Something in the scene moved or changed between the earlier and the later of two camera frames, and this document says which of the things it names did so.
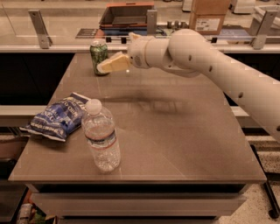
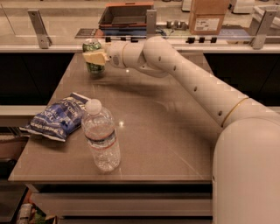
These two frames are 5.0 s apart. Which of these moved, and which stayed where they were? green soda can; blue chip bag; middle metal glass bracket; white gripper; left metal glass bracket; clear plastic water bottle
Moved: white gripper; green soda can
Stayed: left metal glass bracket; blue chip bag; clear plastic water bottle; middle metal glass bracket
